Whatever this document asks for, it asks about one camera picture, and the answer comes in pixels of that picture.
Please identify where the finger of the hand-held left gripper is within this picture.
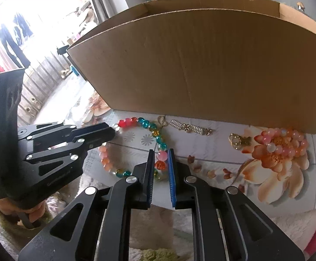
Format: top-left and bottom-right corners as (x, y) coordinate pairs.
(23, 135), (115, 196)
(18, 122), (115, 148)

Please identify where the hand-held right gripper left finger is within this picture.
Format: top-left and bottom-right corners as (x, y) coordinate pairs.
(18, 149), (156, 261)

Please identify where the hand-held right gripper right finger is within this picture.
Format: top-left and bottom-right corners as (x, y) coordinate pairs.
(167, 148), (305, 261)

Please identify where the multicolour glass bead bracelet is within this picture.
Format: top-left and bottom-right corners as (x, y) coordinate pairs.
(98, 115), (169, 181)

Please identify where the brown cardboard box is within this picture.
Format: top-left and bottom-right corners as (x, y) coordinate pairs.
(66, 0), (316, 134)

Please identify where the pink orange bead bracelet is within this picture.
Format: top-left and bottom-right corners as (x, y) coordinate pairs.
(254, 126), (309, 158)

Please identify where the person's left hand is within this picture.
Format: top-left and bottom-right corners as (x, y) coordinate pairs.
(0, 196), (47, 225)

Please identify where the floral plastic tablecloth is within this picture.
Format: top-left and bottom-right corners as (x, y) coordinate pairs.
(36, 91), (316, 210)

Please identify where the wooden plank fence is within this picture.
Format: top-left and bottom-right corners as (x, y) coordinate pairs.
(17, 57), (77, 120)

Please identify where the dark hanging garment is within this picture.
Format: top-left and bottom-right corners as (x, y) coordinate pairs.
(0, 12), (33, 68)

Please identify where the black low table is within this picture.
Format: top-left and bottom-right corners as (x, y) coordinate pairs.
(57, 46), (72, 57)

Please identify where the white fluffy blanket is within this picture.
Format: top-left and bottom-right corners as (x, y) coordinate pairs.
(0, 169), (316, 261)

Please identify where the grey curtain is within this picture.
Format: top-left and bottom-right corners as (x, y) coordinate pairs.
(86, 0), (128, 23)

